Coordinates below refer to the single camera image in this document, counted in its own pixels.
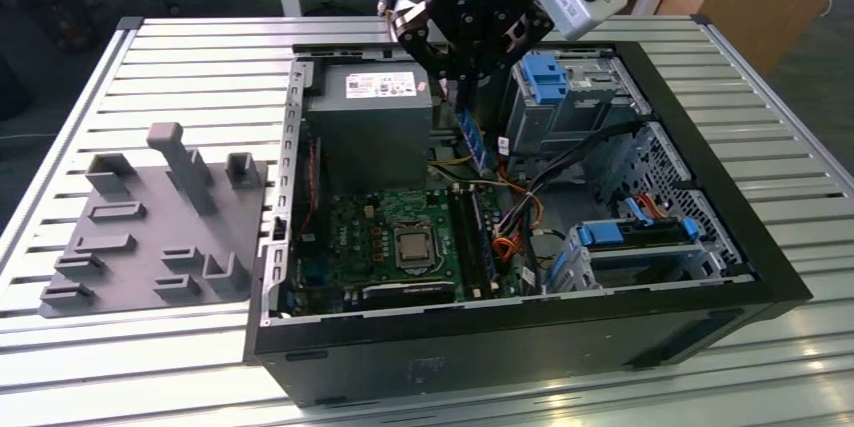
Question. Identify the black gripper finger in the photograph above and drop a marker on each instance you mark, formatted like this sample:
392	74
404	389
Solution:
416	39
523	32

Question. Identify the blue RAM stick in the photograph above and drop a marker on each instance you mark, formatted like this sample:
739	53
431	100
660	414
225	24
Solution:
475	139

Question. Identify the tall blue drive carrier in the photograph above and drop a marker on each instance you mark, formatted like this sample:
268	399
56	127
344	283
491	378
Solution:
543	79

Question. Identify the silver drive bay cage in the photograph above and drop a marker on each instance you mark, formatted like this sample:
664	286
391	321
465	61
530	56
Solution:
580	122

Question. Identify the grey power supply unit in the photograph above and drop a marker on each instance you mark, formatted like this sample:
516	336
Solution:
367	137

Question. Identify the silver CPU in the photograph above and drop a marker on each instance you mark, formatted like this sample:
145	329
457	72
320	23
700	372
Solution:
413	247

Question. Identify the flat blue disk carrier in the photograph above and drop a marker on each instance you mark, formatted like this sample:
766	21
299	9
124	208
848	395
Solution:
603	236

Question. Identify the green motherboard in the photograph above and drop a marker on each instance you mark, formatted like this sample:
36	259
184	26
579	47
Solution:
347	247

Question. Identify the round grey case speaker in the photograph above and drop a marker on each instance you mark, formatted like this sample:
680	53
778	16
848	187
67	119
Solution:
548	247

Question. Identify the silver disk bay cage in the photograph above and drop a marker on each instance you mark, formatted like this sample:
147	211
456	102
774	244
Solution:
667	259

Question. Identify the black expansion card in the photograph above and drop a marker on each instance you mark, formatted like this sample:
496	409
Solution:
409	292

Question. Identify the grey parts rack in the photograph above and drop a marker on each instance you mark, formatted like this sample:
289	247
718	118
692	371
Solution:
153	247

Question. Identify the black PC case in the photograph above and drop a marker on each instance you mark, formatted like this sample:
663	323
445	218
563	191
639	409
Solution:
534	337

